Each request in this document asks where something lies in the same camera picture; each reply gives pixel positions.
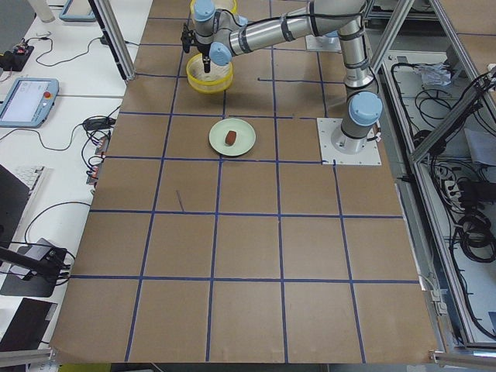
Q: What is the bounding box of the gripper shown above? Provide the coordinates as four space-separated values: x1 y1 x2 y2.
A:
195 36 212 72

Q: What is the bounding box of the yellow steamer layer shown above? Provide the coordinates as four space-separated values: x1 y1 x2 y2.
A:
190 0 238 16
186 53 233 94

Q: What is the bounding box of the brown bun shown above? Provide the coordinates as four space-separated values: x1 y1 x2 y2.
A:
224 130 237 146

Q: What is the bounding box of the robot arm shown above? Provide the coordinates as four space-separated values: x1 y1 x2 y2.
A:
181 1 383 140

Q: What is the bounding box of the light green plate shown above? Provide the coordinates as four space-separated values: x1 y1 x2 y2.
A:
208 118 257 157

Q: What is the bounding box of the white keyboard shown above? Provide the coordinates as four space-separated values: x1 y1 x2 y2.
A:
13 165 47 198

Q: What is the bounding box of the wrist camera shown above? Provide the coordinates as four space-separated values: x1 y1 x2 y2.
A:
181 23 195 53

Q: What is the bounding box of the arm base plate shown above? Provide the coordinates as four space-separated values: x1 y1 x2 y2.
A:
305 35 342 53
316 118 382 166

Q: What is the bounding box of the black camera stand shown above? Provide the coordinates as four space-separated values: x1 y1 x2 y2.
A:
1 239 68 298

